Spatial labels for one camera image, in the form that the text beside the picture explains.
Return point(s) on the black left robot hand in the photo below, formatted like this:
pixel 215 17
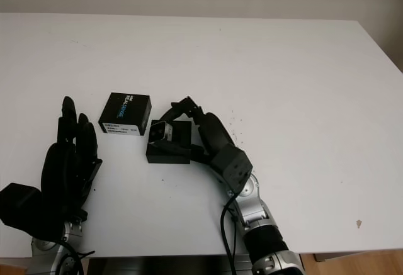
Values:
pixel 69 168

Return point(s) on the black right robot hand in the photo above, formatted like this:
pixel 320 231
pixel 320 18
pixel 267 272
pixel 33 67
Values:
pixel 214 136

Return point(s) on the small silver RealSense camera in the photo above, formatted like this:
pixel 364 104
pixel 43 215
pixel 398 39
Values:
pixel 159 131

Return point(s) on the black RealSense box lid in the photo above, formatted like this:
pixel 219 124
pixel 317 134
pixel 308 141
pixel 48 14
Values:
pixel 126 111

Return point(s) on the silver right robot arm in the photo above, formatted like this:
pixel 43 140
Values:
pixel 264 218

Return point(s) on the dark grey robot torso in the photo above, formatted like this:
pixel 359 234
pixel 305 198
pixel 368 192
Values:
pixel 170 267

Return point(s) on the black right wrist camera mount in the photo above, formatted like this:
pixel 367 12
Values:
pixel 233 165

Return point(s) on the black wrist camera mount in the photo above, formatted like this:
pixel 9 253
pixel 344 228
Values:
pixel 233 165
pixel 22 205

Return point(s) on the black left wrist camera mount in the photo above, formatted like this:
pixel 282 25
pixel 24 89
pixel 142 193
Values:
pixel 22 205

